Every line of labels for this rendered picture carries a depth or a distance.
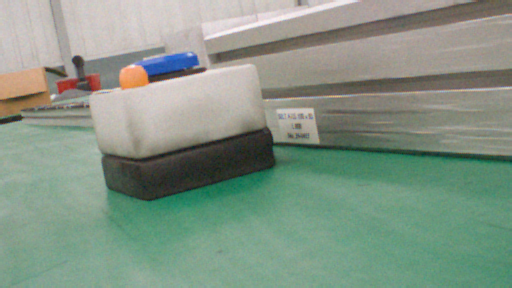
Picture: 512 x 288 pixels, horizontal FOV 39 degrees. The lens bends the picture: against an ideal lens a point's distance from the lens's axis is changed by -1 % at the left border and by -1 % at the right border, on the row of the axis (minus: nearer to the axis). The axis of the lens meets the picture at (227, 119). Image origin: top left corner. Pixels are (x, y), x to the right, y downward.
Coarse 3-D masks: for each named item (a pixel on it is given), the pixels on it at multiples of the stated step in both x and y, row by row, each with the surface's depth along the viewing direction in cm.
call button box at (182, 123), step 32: (96, 96) 43; (128, 96) 38; (160, 96) 38; (192, 96) 39; (224, 96) 40; (256, 96) 41; (96, 128) 44; (128, 128) 38; (160, 128) 38; (192, 128) 39; (224, 128) 40; (256, 128) 41; (128, 160) 40; (160, 160) 38; (192, 160) 39; (224, 160) 40; (256, 160) 41; (128, 192) 41; (160, 192) 38
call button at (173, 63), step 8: (160, 56) 42; (168, 56) 41; (176, 56) 41; (184, 56) 41; (192, 56) 41; (136, 64) 41; (144, 64) 41; (152, 64) 41; (160, 64) 41; (168, 64) 41; (176, 64) 41; (184, 64) 41; (192, 64) 41; (152, 72) 41; (160, 72) 41; (168, 72) 42; (176, 72) 42
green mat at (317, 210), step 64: (0, 128) 167; (64, 128) 118; (0, 192) 53; (64, 192) 47; (192, 192) 38; (256, 192) 35; (320, 192) 32; (384, 192) 30; (448, 192) 28; (0, 256) 32; (64, 256) 29; (128, 256) 27; (192, 256) 26; (256, 256) 24; (320, 256) 23; (384, 256) 22; (448, 256) 20
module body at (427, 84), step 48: (384, 0) 36; (432, 0) 33; (480, 0) 32; (240, 48) 54; (288, 48) 47; (336, 48) 41; (384, 48) 37; (432, 48) 34; (480, 48) 31; (288, 96) 49; (336, 96) 42; (384, 96) 38; (432, 96) 34; (480, 96) 31; (288, 144) 48; (336, 144) 43; (384, 144) 38; (432, 144) 35; (480, 144) 32
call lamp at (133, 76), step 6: (132, 66) 38; (138, 66) 38; (120, 72) 38; (126, 72) 38; (132, 72) 38; (138, 72) 38; (144, 72) 38; (120, 78) 38; (126, 78) 38; (132, 78) 38; (138, 78) 38; (144, 78) 38; (120, 84) 38; (126, 84) 38; (132, 84) 38; (138, 84) 38; (144, 84) 38
